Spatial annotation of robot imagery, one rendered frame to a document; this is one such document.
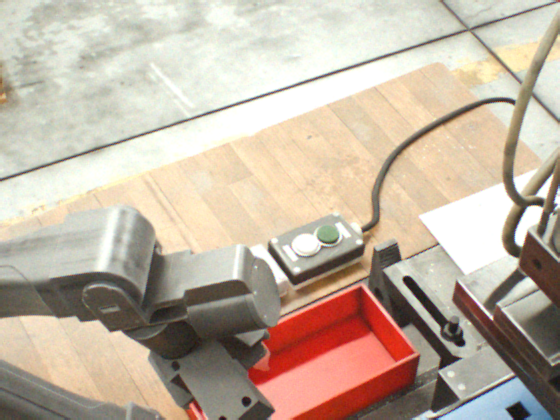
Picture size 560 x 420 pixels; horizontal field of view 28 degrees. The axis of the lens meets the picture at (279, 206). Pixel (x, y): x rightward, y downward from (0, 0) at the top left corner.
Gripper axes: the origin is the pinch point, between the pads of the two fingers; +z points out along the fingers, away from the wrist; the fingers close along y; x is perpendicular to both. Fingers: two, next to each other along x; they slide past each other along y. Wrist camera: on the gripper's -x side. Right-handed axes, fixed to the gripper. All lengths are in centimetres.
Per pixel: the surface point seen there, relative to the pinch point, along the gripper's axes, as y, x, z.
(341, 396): 3.4, 0.8, 18.7
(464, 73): 66, 119, 163
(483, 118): 41, 32, 46
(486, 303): 21.5, -7.0, 7.8
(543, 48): 36.6, -7.1, -20.4
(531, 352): 21.3, -15.1, 4.3
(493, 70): 73, 116, 167
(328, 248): 12.4, 21.0, 26.5
